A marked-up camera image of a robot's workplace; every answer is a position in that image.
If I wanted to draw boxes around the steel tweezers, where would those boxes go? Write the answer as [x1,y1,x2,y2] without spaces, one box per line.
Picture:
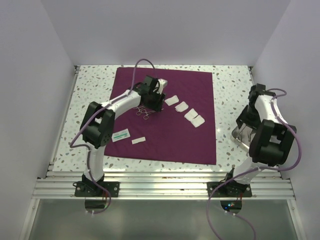
[238,129,244,142]

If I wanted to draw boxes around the steel forceps clamp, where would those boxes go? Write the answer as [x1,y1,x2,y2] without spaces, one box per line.
[134,106,149,116]
[142,109,155,120]

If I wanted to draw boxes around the steel instrument tray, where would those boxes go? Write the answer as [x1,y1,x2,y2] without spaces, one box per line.
[231,125,256,152]

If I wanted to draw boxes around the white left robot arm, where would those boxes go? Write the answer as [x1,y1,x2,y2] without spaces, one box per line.
[80,76,168,197]

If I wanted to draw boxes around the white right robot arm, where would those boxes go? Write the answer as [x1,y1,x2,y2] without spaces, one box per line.
[222,83,297,197]

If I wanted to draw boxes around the white gauze pad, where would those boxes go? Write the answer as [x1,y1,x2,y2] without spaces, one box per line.
[175,101,189,113]
[184,108,199,121]
[190,115,205,128]
[164,95,180,106]

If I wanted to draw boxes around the small white bandage strip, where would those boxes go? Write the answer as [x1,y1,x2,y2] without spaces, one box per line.
[131,137,146,145]

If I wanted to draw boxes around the white green suture packet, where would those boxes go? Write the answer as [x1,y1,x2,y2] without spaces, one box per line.
[111,128,131,143]

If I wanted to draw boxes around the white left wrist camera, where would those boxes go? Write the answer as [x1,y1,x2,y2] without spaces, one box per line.
[158,78,168,93]

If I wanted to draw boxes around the aluminium rail frame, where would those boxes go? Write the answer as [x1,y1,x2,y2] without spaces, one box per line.
[20,65,306,240]

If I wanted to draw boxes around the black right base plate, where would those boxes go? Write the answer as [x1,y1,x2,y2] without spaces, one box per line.
[206,181,253,198]

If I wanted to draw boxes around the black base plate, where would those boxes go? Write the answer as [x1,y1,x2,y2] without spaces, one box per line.
[206,181,253,198]
[72,181,120,198]

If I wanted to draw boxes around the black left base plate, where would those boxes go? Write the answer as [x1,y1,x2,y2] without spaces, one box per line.
[72,181,120,198]

